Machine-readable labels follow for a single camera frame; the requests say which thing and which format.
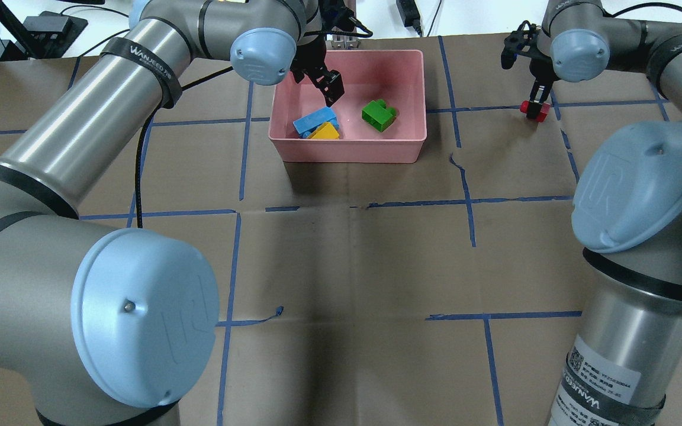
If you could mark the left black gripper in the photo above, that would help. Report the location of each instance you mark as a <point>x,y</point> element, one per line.
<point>312,57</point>

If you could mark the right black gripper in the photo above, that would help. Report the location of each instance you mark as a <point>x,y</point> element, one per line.
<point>538,73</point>

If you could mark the red toy block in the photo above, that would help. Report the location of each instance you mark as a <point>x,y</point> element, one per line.
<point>537,111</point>

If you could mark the blue toy block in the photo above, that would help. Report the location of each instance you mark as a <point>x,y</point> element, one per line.
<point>305,125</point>

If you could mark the yellow toy block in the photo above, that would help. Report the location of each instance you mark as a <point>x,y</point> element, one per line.
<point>325,131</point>

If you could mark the green toy block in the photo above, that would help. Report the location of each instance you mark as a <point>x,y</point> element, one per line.
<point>379,114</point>

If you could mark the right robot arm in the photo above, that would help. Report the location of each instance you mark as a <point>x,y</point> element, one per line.
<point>628,216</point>

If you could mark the pink plastic box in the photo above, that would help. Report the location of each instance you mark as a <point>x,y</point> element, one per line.
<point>395,76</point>

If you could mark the black power adapter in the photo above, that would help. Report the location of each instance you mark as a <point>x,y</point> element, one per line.
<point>410,15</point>

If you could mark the aluminium frame post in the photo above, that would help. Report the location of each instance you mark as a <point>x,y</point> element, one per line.
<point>343,42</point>

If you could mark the black camera stand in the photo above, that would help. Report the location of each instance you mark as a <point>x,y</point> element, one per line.
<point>46,36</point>

